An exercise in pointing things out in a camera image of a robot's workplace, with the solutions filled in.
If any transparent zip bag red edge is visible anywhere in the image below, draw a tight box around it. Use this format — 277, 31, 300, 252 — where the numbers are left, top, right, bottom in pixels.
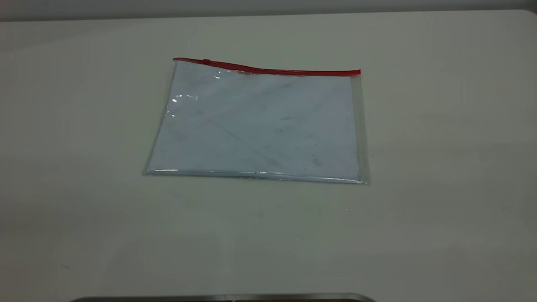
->
143, 57, 370, 185

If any silver metal bar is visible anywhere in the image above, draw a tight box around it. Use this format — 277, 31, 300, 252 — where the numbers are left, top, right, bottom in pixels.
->
69, 293, 376, 302

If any white paper stack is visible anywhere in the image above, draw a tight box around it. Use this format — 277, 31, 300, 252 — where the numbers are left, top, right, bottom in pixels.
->
147, 63, 361, 181

